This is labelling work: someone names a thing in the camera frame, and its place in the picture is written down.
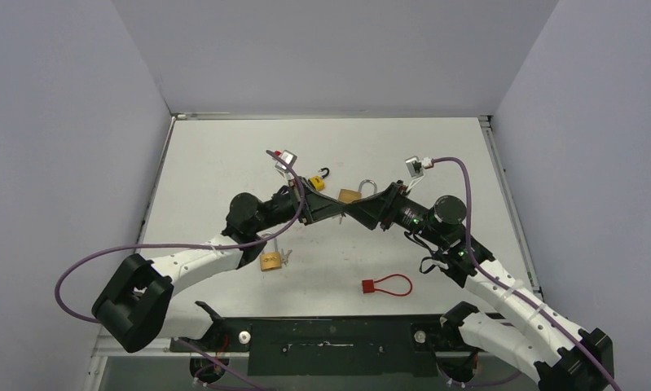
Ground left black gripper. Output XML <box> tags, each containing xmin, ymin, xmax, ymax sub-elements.
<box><xmin>253</xmin><ymin>176</ymin><xmax>345</xmax><ymax>234</ymax></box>

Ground yellow black padlock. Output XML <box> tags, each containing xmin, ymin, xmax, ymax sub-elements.
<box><xmin>308</xmin><ymin>167</ymin><xmax>330</xmax><ymax>191</ymax></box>

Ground brass padlock short shackle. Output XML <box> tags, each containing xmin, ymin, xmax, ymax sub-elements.
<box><xmin>337</xmin><ymin>179</ymin><xmax>377</xmax><ymax>204</ymax></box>

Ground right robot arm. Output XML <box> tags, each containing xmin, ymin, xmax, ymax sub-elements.
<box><xmin>341</xmin><ymin>183</ymin><xmax>619</xmax><ymax>390</ymax></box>

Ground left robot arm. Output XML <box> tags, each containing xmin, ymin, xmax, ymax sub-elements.
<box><xmin>92</xmin><ymin>186</ymin><xmax>345</xmax><ymax>353</ymax></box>

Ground keys beside long-shackle padlock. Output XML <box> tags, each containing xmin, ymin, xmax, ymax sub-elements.
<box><xmin>280</xmin><ymin>249</ymin><xmax>293</xmax><ymax>266</ymax></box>

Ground brass padlock long shackle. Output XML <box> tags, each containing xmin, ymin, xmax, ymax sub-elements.
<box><xmin>259</xmin><ymin>238</ymin><xmax>283</xmax><ymax>272</ymax></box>

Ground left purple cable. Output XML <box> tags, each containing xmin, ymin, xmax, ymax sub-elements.
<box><xmin>54</xmin><ymin>150</ymin><xmax>307</xmax><ymax>391</ymax></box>

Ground purple cable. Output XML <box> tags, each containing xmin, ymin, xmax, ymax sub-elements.
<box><xmin>54</xmin><ymin>150</ymin><xmax>307</xmax><ymax>391</ymax></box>
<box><xmin>430</xmin><ymin>156</ymin><xmax>612</xmax><ymax>391</ymax></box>

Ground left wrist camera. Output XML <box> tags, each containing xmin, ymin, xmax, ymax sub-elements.
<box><xmin>274</xmin><ymin>150</ymin><xmax>297</xmax><ymax>175</ymax></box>

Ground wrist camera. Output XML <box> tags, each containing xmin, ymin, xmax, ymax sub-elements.
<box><xmin>274</xmin><ymin>150</ymin><xmax>297</xmax><ymax>175</ymax></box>
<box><xmin>405</xmin><ymin>156</ymin><xmax>434</xmax><ymax>193</ymax></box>

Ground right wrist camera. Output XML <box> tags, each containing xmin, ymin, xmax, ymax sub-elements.
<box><xmin>405</xmin><ymin>156</ymin><xmax>434</xmax><ymax>193</ymax></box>

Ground red cable lock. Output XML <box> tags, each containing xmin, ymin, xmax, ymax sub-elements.
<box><xmin>360</xmin><ymin>273</ymin><xmax>414</xmax><ymax>297</ymax></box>

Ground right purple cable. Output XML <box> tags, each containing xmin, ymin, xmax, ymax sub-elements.
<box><xmin>430</xmin><ymin>156</ymin><xmax>612</xmax><ymax>391</ymax></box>

